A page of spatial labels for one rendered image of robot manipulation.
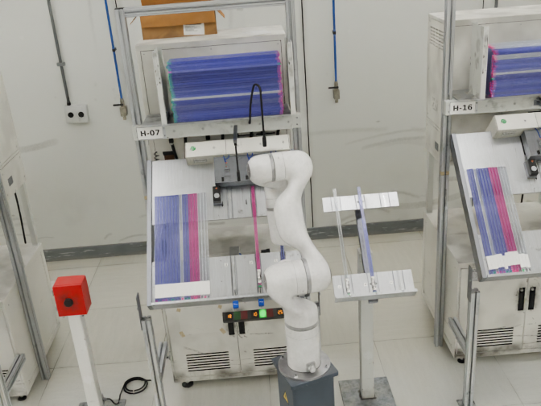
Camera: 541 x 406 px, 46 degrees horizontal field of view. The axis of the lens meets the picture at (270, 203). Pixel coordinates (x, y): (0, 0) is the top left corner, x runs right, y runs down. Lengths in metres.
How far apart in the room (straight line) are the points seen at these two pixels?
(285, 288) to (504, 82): 1.52
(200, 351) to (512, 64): 2.01
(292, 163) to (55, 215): 3.00
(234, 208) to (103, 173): 1.95
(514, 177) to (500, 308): 0.69
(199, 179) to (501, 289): 1.57
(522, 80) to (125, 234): 3.00
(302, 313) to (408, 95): 2.67
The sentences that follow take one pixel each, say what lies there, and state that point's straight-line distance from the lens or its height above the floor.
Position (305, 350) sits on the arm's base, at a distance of 2.30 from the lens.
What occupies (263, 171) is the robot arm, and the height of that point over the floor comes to 1.41.
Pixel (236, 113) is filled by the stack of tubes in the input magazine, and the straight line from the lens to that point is 2.94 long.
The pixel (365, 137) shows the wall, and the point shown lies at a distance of 4.63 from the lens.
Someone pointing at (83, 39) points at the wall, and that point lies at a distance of 4.52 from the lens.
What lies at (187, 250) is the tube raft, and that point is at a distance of 2.89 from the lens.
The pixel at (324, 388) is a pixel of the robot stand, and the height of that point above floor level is 0.64.
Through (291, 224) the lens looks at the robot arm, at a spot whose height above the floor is 1.24.
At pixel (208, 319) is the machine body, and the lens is 3.23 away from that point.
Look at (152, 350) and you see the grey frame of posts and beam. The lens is 2.98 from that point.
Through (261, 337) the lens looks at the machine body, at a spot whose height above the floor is 0.29.
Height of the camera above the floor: 2.16
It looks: 23 degrees down
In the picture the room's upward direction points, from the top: 4 degrees counter-clockwise
